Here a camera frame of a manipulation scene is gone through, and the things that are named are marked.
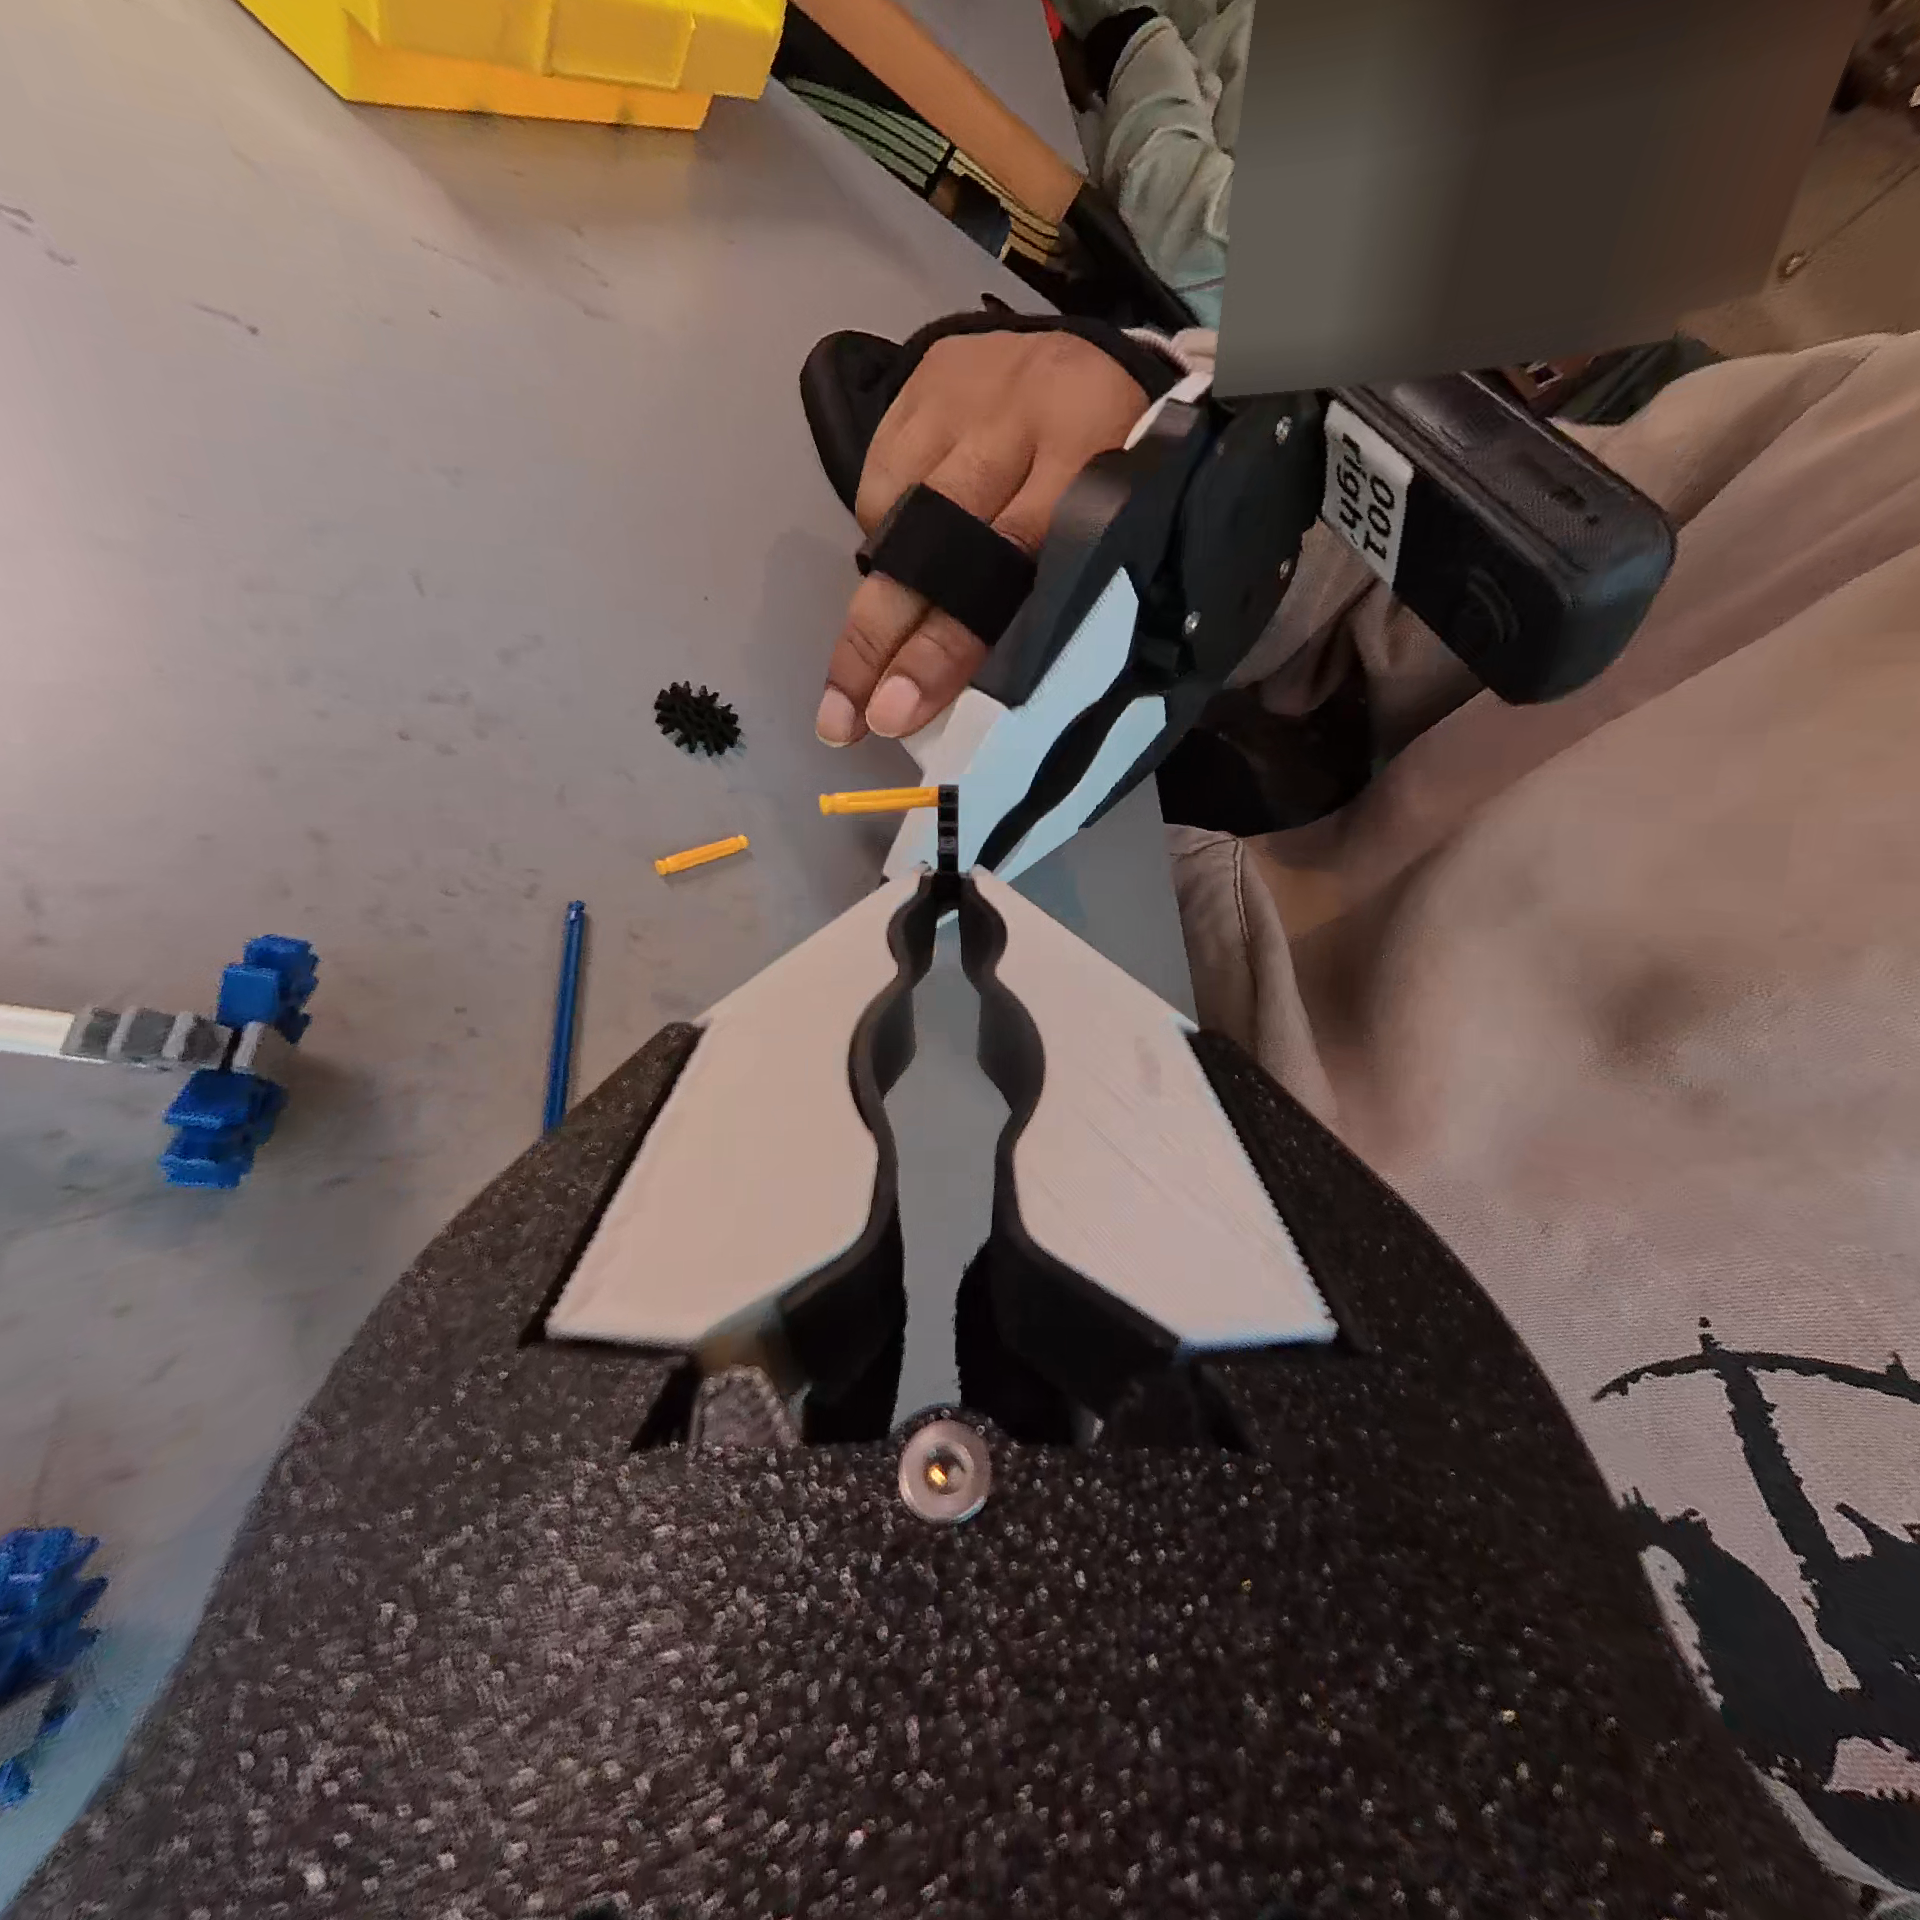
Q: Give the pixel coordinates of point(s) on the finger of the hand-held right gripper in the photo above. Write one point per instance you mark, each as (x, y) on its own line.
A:
(1080, 661)
(1125, 750)

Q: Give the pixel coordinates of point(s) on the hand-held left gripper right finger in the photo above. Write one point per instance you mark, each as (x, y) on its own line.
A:
(1170, 1187)

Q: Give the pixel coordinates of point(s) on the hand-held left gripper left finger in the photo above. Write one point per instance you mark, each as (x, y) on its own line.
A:
(721, 1187)

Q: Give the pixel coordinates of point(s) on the black snowflake connector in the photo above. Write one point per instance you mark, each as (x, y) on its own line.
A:
(947, 847)
(697, 720)

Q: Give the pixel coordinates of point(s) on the short orange toy rod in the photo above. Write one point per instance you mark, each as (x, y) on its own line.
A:
(701, 856)
(876, 803)

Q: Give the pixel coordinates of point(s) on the yellow plastic bin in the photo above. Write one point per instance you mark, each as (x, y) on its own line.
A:
(495, 45)

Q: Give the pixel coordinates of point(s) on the person's right forearm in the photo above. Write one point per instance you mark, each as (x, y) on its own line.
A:
(1768, 451)

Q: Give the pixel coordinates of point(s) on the grey desk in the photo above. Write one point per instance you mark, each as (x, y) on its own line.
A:
(300, 451)

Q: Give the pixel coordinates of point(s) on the person's right hand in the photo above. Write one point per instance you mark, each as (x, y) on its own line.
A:
(990, 422)

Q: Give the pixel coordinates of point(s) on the long blue toy rod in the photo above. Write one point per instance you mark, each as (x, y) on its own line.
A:
(563, 1021)

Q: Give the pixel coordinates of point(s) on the person's beige shirt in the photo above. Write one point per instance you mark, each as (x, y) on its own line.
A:
(1502, 1050)

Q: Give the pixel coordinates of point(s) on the colourful toy rod model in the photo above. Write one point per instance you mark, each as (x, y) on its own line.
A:
(227, 1124)

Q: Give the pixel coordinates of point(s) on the grey table with wooden edge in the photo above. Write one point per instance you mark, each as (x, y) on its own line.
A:
(976, 60)

